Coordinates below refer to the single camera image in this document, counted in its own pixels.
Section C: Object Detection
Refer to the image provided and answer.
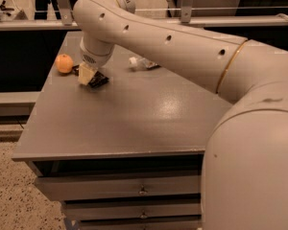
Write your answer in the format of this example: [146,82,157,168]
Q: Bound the clear plastic water bottle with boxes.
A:
[129,57,159,70]

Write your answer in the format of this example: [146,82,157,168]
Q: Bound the bottom grey drawer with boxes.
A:
[79,217,202,230]

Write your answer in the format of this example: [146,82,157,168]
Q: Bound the metal railing frame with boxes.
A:
[0,0,288,31]

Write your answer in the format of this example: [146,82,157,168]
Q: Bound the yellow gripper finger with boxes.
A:
[78,62,98,85]

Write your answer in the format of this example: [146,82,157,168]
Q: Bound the grey drawer cabinet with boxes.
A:
[12,28,234,230]

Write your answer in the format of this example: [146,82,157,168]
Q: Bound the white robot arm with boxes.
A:
[73,0,288,230]

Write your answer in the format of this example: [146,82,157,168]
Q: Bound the top grey drawer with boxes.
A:
[35,171,201,201]

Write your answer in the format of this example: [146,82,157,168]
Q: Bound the orange fruit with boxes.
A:
[55,54,73,74]

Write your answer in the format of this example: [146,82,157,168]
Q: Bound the black rxbar chocolate bar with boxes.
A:
[72,64,108,88]

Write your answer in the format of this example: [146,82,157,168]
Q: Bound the middle grey drawer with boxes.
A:
[63,197,201,220]

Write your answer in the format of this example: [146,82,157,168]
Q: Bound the grey drawer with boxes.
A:
[63,197,201,220]
[35,171,201,201]
[79,217,202,230]

